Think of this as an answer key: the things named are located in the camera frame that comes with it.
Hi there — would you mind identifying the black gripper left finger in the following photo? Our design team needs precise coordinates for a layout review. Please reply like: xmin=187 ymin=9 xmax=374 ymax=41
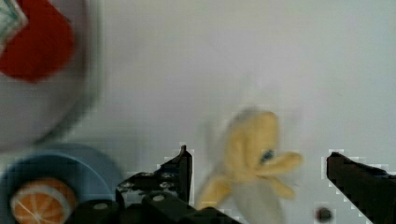
xmin=115 ymin=145 xmax=192 ymax=208

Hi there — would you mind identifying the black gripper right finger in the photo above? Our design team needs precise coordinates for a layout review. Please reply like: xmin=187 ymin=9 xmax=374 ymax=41
xmin=326 ymin=152 xmax=396 ymax=224

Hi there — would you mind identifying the peeled plush banana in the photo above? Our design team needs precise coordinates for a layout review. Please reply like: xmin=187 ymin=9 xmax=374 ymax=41
xmin=195 ymin=111 xmax=303 ymax=224

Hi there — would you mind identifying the blue small bowl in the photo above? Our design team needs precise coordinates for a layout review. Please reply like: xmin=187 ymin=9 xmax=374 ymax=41
xmin=1 ymin=144 xmax=122 ymax=224

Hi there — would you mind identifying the orange slice toy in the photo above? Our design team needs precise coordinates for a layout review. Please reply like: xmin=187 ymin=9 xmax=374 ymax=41
xmin=9 ymin=177 xmax=78 ymax=224

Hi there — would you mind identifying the pink round plate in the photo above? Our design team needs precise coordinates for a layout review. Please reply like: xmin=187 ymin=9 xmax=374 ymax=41
xmin=0 ymin=0 xmax=103 ymax=151

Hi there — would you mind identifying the red ketchup bottle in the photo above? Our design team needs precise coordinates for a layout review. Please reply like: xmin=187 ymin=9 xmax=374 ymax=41
xmin=1 ymin=0 xmax=76 ymax=83

